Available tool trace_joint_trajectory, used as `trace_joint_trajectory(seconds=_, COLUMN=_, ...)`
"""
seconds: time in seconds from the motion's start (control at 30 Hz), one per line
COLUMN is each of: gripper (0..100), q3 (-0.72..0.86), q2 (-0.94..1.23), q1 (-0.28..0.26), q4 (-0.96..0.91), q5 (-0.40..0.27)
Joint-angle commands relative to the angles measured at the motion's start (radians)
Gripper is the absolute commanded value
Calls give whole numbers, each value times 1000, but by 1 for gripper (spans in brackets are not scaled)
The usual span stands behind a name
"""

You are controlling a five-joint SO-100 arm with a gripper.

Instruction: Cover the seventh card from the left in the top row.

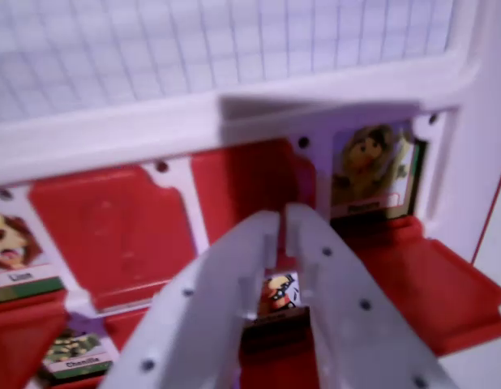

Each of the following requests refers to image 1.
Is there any red card flap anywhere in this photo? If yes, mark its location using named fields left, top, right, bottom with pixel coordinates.
left=335, top=213, right=501, bottom=358
left=0, top=288, right=70, bottom=389
left=191, top=137, right=332, bottom=271
left=28, top=164, right=202, bottom=314

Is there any orange and black figure card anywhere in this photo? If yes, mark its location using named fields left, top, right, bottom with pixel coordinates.
left=240, top=271, right=313, bottom=354

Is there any green caterpillar picture card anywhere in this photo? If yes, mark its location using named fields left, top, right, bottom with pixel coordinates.
left=34, top=323, right=114, bottom=387

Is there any lion picture card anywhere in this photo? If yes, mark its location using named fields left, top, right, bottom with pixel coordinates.
left=0, top=193, right=67, bottom=305

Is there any red and white game board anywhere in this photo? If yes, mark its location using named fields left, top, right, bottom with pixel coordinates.
left=0, top=0, right=501, bottom=389

